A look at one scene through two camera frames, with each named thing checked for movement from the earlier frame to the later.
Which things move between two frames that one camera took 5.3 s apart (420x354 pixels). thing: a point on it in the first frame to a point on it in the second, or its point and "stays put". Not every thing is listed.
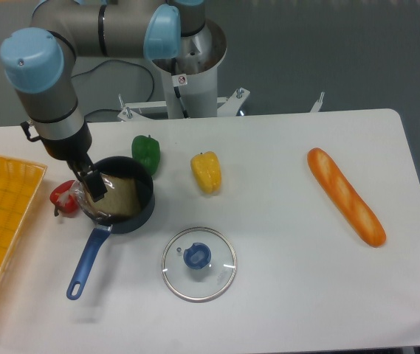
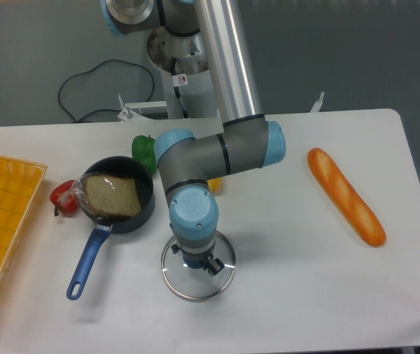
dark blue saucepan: [128, 165] stays put
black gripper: [74, 150] to [200, 256]
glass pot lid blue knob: [198, 265] stays put
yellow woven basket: [4, 191] stays put
